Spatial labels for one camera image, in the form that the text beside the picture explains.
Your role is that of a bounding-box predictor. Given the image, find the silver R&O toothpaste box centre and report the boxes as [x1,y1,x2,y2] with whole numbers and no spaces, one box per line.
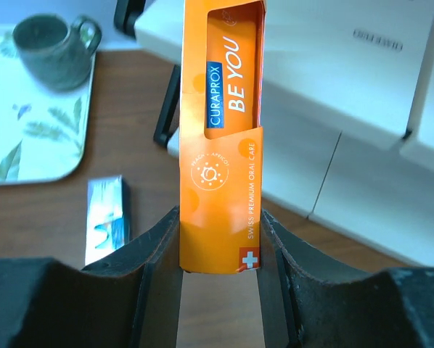
[85,175,131,265]

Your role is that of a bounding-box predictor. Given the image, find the leaf patterned serving tray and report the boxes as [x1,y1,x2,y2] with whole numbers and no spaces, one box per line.
[0,25,94,186]

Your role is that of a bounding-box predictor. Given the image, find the grey ceramic mug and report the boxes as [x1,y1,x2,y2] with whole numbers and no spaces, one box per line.
[12,14,102,91]

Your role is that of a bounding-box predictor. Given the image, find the orange Curaprox box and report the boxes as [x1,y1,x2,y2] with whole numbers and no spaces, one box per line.
[179,1,266,274]

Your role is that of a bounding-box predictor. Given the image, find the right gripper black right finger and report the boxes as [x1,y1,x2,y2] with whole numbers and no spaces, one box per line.
[257,210,434,347]

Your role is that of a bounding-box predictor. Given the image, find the cream three tier shelf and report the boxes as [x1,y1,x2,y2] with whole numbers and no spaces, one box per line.
[113,0,434,268]

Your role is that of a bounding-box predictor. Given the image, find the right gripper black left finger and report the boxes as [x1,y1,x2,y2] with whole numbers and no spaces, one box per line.
[0,207,183,347]

